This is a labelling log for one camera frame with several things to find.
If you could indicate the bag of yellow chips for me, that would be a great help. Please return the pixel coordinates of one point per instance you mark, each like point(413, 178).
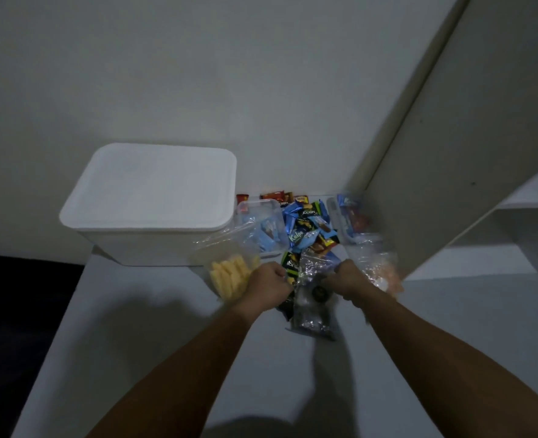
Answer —
point(228, 278)

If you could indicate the bag of dark cookies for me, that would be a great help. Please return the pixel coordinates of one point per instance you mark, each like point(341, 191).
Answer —
point(312, 310)

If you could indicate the pile of candies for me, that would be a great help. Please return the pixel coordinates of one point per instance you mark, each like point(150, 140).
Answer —
point(303, 223)

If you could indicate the white wooden shelf unit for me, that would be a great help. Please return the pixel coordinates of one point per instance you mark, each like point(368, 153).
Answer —
point(456, 132)

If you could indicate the person's left hand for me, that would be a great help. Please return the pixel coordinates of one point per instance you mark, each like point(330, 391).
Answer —
point(264, 287)

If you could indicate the clear bag of orange snacks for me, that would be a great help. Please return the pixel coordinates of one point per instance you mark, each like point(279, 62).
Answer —
point(383, 273)

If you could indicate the person's left forearm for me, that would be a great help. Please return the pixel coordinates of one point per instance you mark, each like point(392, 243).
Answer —
point(178, 383)

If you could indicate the green black snack packets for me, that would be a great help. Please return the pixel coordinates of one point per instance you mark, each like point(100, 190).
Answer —
point(289, 264)

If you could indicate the person's right forearm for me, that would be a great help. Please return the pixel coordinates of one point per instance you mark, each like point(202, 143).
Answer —
point(447, 374)

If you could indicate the white plastic storage bin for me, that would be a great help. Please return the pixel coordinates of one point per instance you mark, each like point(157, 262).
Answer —
point(150, 187)

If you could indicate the clear plastic container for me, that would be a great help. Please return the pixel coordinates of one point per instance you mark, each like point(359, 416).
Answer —
point(351, 218)
point(260, 209)

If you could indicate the person's right hand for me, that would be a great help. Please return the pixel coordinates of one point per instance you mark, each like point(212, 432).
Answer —
point(351, 282)

